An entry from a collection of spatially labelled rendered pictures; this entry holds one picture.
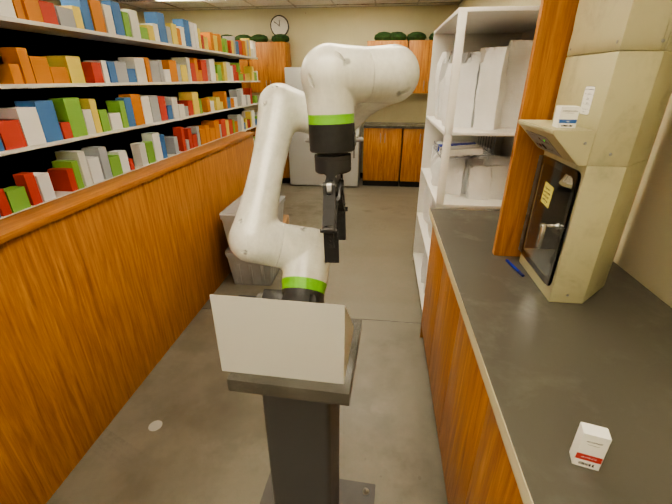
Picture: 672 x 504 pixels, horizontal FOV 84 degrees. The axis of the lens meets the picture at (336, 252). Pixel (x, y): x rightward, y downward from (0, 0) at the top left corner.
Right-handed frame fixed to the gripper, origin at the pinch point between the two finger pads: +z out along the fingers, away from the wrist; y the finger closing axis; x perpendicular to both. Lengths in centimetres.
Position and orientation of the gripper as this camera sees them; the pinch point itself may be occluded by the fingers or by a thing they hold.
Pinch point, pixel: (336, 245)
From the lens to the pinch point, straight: 84.3
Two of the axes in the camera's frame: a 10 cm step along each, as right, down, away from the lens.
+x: -9.9, -0.2, 1.3
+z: 0.4, 9.2, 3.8
